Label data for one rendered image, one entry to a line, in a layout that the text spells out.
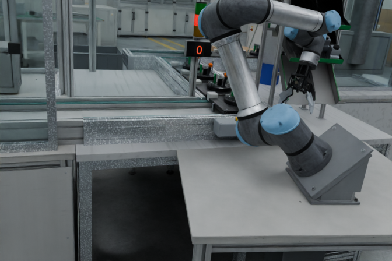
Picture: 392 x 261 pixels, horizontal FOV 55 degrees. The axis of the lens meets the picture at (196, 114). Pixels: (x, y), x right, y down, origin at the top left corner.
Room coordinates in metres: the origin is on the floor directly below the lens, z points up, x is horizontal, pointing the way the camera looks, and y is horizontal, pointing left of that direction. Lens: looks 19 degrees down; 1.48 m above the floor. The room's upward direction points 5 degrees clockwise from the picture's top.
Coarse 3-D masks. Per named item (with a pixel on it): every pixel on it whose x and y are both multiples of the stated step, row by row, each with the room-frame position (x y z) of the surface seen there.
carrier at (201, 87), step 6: (222, 78) 1.98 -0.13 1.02; (198, 84) 2.01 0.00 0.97; (204, 84) 2.02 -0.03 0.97; (210, 84) 1.94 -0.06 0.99; (216, 84) 1.97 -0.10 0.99; (228, 84) 2.00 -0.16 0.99; (198, 90) 1.93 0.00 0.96; (204, 90) 1.90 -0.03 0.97; (210, 90) 1.91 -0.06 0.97; (216, 90) 1.91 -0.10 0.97; (222, 90) 1.91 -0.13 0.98; (228, 90) 1.92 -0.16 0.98
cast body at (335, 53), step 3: (330, 45) 1.83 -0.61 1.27; (333, 45) 1.82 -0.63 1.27; (336, 45) 1.81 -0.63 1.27; (330, 48) 1.82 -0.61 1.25; (333, 48) 1.80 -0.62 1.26; (336, 48) 1.79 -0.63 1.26; (339, 48) 1.81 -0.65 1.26; (327, 51) 1.84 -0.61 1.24; (330, 51) 1.81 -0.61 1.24; (333, 51) 1.79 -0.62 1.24; (336, 51) 1.79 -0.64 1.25; (339, 51) 1.79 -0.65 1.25; (327, 54) 1.83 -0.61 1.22; (330, 54) 1.80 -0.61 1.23; (333, 54) 1.80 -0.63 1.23; (336, 54) 1.80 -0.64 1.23; (327, 57) 1.83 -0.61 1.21; (330, 57) 1.79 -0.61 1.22; (333, 57) 1.79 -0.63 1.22; (336, 57) 1.79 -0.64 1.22
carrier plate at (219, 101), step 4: (220, 96) 1.82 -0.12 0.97; (224, 96) 1.82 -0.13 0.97; (212, 100) 1.73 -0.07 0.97; (216, 100) 1.74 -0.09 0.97; (220, 100) 1.74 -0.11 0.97; (216, 104) 1.67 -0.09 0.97; (220, 104) 1.68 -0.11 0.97; (224, 104) 1.68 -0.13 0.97; (216, 108) 1.67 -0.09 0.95; (220, 108) 1.62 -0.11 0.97; (224, 108) 1.62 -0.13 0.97; (228, 108) 1.62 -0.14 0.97; (232, 108) 1.63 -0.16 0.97; (236, 108) 1.63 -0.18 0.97; (224, 112) 1.58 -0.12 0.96; (228, 112) 1.59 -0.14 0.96; (232, 112) 1.59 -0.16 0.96; (236, 112) 1.60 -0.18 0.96
